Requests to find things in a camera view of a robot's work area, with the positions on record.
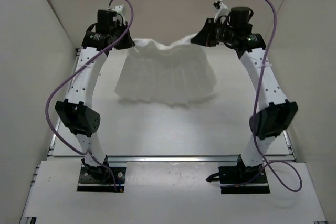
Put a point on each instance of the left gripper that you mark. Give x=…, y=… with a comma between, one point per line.
x=128, y=42

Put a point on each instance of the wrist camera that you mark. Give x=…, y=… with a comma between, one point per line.
x=120, y=9
x=222, y=10

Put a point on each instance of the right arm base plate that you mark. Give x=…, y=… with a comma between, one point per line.
x=232, y=181

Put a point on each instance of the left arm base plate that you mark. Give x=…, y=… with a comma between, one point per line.
x=98, y=179

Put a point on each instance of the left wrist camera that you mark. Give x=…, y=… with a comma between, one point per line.
x=120, y=9

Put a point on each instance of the aluminium front table rail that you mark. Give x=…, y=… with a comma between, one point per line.
x=175, y=159

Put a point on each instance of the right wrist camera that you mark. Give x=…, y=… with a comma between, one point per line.
x=222, y=10

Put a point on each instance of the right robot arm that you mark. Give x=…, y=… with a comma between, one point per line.
x=275, y=112

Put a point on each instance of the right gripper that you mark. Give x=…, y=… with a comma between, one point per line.
x=205, y=37

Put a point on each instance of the white pleated skirt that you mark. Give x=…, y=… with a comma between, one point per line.
x=174, y=74

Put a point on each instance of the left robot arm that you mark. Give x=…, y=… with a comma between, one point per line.
x=75, y=111

